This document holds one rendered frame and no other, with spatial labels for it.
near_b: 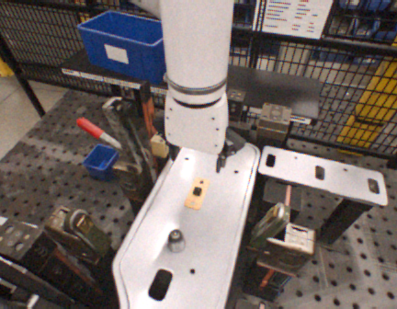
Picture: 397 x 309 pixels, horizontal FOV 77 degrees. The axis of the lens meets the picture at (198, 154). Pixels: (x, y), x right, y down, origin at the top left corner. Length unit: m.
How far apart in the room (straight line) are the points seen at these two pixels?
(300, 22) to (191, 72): 0.61
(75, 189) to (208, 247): 0.66
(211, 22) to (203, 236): 0.39
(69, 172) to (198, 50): 0.90
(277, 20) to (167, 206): 0.64
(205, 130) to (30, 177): 0.91
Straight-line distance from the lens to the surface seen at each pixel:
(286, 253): 0.53
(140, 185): 0.61
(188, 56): 0.31
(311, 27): 0.90
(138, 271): 0.52
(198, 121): 0.38
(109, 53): 0.94
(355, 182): 0.71
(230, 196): 0.58
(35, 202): 1.09
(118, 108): 0.48
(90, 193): 1.02
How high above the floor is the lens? 1.49
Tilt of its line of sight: 48 degrees down
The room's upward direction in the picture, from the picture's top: straight up
